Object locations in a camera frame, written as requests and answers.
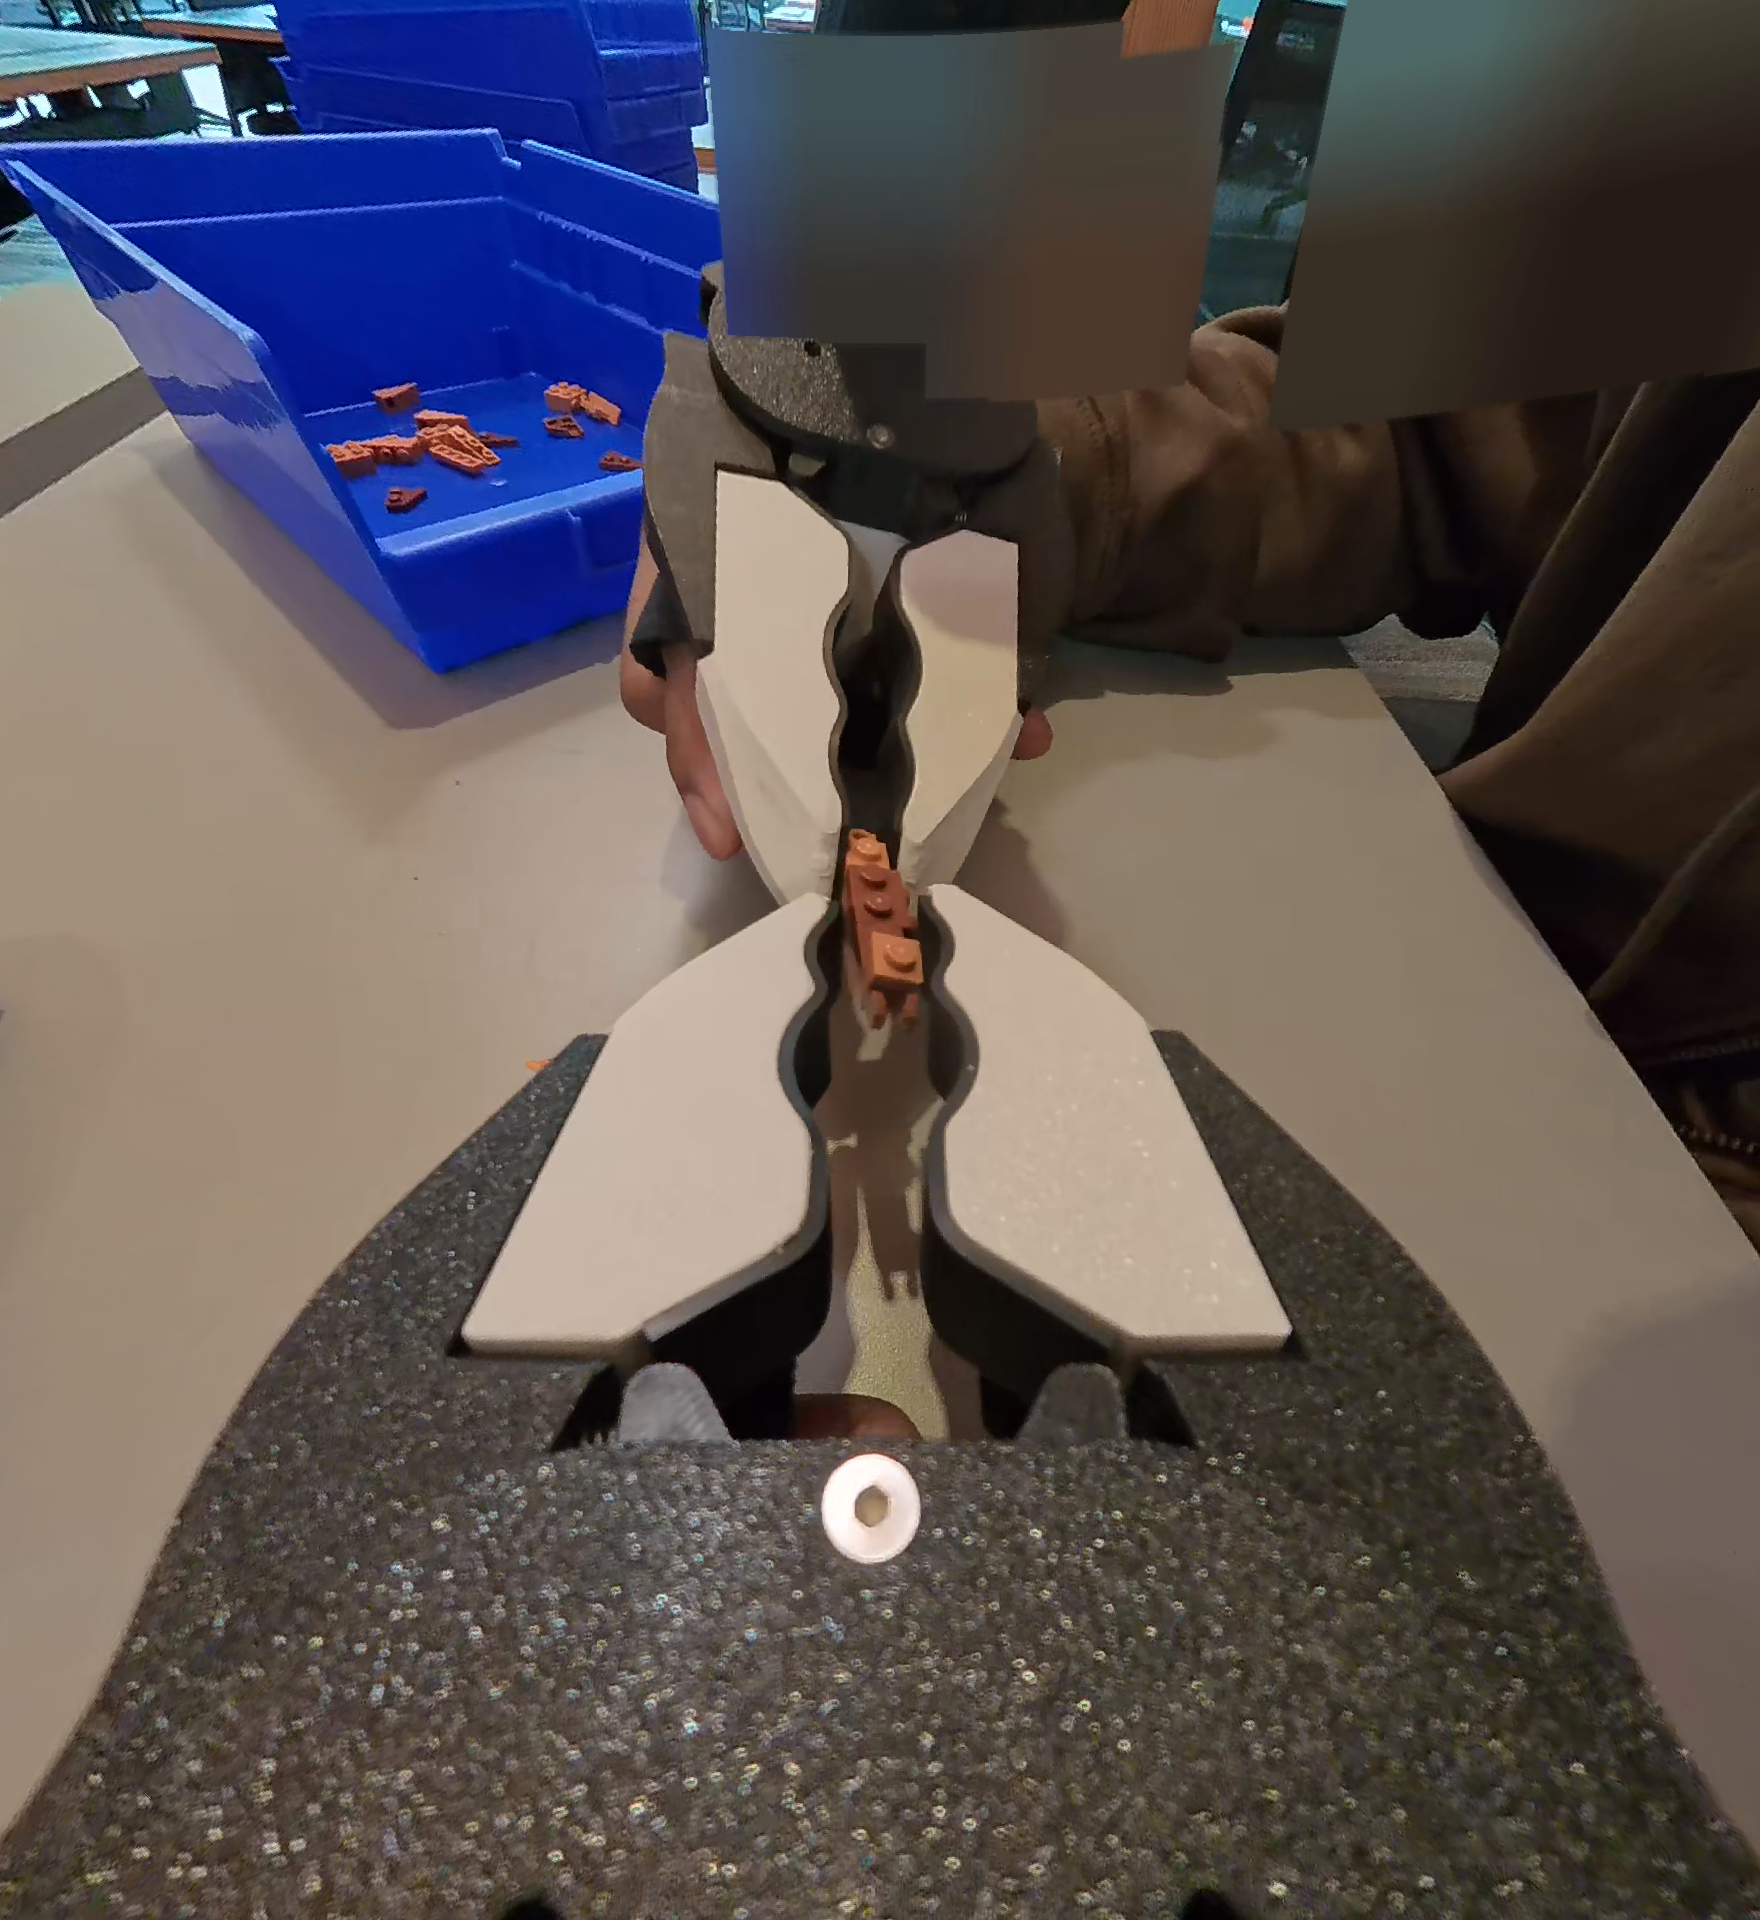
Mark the stack of blue bins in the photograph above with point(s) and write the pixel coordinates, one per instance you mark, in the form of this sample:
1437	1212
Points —
493	75

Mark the blue plastic bin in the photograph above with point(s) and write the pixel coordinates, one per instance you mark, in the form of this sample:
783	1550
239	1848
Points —
192	332

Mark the heap of orange bricks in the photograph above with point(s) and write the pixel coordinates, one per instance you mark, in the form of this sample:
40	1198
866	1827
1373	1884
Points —
455	444

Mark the person's right forearm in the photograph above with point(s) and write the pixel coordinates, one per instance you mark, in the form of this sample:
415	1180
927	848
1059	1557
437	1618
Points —
1272	494

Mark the grey desk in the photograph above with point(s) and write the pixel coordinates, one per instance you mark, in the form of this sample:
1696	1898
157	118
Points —
282	901

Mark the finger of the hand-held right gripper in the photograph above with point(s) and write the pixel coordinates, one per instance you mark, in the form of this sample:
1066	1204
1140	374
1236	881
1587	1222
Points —
963	674
775	661

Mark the person's dark jacket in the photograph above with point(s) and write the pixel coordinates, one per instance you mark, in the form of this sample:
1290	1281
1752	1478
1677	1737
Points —
1693	841

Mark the wooden office table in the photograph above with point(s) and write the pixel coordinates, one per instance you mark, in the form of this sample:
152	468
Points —
40	61

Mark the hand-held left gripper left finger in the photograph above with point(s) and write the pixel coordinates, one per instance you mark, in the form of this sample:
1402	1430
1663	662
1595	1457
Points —
655	1185

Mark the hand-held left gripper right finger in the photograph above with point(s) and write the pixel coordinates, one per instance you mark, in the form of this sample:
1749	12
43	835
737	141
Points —
1106	1172

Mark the orange clip plate brick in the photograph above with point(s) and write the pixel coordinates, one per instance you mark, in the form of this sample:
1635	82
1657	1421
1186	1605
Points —
869	864
896	967

